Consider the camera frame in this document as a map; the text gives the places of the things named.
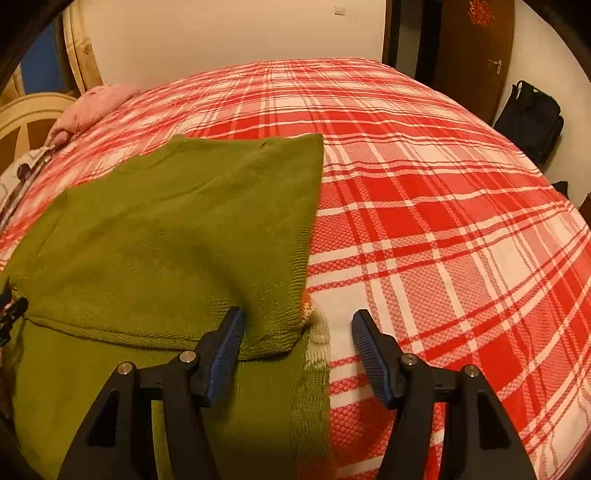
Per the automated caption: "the grey white cloth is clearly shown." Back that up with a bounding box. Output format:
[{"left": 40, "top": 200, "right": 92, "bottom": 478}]
[{"left": 0, "top": 147, "right": 54, "bottom": 227}]

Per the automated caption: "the green striped knit sweater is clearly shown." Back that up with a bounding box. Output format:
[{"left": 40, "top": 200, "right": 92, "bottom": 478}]
[{"left": 0, "top": 134, "right": 333, "bottom": 480}]

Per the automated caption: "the red plaid blanket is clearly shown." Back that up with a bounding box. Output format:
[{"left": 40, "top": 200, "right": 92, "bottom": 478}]
[{"left": 0, "top": 58, "right": 591, "bottom": 480}]

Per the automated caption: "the large black bag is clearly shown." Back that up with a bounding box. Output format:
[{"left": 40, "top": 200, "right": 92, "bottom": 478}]
[{"left": 493, "top": 80, "right": 565, "bottom": 167}]

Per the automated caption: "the red door decoration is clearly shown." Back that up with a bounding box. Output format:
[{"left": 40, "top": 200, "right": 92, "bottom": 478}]
[{"left": 467, "top": 0, "right": 496, "bottom": 26}]

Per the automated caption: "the cream wooden headboard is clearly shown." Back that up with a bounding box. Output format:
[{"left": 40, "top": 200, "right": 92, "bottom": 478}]
[{"left": 0, "top": 4, "right": 105, "bottom": 174}]

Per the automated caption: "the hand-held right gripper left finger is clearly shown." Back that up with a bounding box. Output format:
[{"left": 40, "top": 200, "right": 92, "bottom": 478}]
[{"left": 58, "top": 306, "right": 246, "bottom": 480}]

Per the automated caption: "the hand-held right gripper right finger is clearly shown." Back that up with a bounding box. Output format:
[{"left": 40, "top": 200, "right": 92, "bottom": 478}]
[{"left": 351, "top": 309, "right": 539, "bottom": 480}]

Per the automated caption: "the brown wooden door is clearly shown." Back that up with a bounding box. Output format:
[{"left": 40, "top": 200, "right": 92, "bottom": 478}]
[{"left": 434, "top": 0, "right": 515, "bottom": 125}]

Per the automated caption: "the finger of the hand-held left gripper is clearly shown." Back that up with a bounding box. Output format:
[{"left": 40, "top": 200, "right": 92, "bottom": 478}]
[{"left": 0, "top": 278, "right": 29, "bottom": 348}]

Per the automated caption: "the pink pillow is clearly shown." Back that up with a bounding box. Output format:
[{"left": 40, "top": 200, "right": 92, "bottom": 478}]
[{"left": 48, "top": 84, "right": 141, "bottom": 144}]

